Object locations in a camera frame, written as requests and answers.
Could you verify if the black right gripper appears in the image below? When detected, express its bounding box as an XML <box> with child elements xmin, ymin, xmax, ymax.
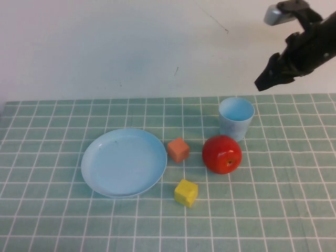
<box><xmin>254</xmin><ymin>24</ymin><xmax>332</xmax><ymax>92</ymax></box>

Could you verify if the light blue plastic cup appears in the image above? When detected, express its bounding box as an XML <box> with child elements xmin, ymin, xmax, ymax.
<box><xmin>218</xmin><ymin>97</ymin><xmax>256</xmax><ymax>142</ymax></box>

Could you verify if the light blue plastic plate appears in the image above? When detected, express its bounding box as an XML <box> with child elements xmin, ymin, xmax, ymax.
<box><xmin>80</xmin><ymin>128</ymin><xmax>168</xmax><ymax>199</ymax></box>

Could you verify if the red toy apple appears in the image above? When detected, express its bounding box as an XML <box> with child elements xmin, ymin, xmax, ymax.
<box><xmin>202</xmin><ymin>134</ymin><xmax>243</xmax><ymax>175</ymax></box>

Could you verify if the orange cube block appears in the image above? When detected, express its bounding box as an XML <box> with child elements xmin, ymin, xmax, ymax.
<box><xmin>167</xmin><ymin>137</ymin><xmax>191</xmax><ymax>163</ymax></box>

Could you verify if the green checked tablecloth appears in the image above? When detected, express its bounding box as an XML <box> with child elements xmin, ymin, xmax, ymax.
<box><xmin>0</xmin><ymin>93</ymin><xmax>336</xmax><ymax>252</ymax></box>

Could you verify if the yellow cube block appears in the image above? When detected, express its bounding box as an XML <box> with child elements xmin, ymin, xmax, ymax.
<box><xmin>174</xmin><ymin>178</ymin><xmax>199</xmax><ymax>208</ymax></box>

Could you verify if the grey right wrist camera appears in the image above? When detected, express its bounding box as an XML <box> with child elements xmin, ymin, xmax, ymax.
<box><xmin>263</xmin><ymin>4</ymin><xmax>297</xmax><ymax>26</ymax></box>

